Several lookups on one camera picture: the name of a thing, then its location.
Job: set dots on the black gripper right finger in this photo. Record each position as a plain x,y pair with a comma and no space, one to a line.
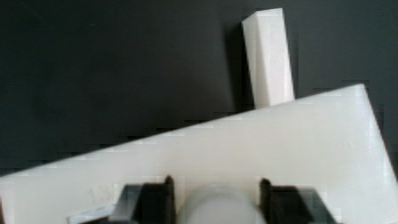
291,205

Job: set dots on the white L-shaped boundary rail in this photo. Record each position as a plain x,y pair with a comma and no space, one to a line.
268,57

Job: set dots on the white cabinet body box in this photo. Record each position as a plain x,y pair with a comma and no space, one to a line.
305,144

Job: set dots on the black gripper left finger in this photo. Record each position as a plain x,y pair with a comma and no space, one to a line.
145,205

